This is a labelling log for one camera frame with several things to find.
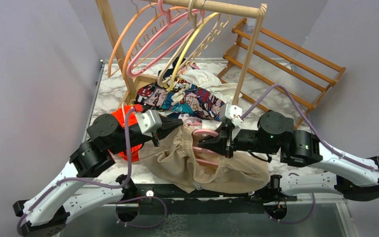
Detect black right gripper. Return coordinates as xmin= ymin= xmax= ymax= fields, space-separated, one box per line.
xmin=198 ymin=122 xmax=280 ymax=159

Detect pink hanger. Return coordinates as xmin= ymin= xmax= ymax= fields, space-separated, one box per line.
xmin=191 ymin=129 xmax=219 ymax=168
xmin=123 ymin=0 xmax=200 ymax=78

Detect orange mesh shorts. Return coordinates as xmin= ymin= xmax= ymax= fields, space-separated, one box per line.
xmin=111 ymin=102 xmax=144 ymax=162

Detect beige shorts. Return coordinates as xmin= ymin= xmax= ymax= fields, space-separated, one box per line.
xmin=139 ymin=125 xmax=270 ymax=194

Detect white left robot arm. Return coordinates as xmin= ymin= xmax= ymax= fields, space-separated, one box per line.
xmin=13 ymin=110 xmax=183 ymax=237

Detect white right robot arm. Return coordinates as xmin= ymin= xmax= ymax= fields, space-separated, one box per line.
xmin=198 ymin=111 xmax=379 ymax=201

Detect comic print shorts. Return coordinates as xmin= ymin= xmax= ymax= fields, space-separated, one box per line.
xmin=134 ymin=82 xmax=225 ymax=121

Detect yellow hanger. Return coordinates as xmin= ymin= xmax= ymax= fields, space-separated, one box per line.
xmin=166 ymin=12 xmax=223 ymax=91

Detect inner orange hanger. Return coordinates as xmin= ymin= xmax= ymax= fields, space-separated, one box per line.
xmin=117 ymin=3 xmax=188 ymax=78

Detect orange hanger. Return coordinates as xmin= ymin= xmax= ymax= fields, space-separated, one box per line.
xmin=117 ymin=3 xmax=188 ymax=78
xmin=107 ymin=2 xmax=157 ymax=78

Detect cream notched hanger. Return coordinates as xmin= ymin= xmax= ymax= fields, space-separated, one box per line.
xmin=169 ymin=12 xmax=231 ymax=80

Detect beige hanger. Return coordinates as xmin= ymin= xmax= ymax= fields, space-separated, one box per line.
xmin=156 ymin=0 xmax=221 ymax=85

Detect outer orange hanger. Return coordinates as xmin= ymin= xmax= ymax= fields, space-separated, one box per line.
xmin=107 ymin=2 xmax=157 ymax=78

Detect dark navy garment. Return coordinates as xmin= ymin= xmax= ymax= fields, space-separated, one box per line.
xmin=162 ymin=57 xmax=179 ymax=79

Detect white garment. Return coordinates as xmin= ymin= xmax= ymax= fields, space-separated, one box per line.
xmin=181 ymin=69 xmax=237 ymax=103

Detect orange wooden slatted shelf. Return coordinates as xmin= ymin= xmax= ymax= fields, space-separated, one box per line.
xmin=218 ymin=18 xmax=346 ymax=128

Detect wooden clothes rack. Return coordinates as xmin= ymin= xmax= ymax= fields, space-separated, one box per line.
xmin=96 ymin=0 xmax=267 ymax=99

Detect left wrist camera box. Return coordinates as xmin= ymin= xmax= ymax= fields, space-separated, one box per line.
xmin=135 ymin=110 xmax=162 ymax=134

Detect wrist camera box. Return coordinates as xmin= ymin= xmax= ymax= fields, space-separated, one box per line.
xmin=219 ymin=103 xmax=244 ymax=127
xmin=135 ymin=110 xmax=162 ymax=134

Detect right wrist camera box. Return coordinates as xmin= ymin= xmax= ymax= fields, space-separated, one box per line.
xmin=219 ymin=103 xmax=244 ymax=127

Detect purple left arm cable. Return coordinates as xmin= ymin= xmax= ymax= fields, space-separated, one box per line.
xmin=16 ymin=108 xmax=136 ymax=237

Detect black mounting rail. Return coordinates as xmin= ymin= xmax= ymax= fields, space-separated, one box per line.
xmin=114 ymin=174 xmax=297 ymax=229

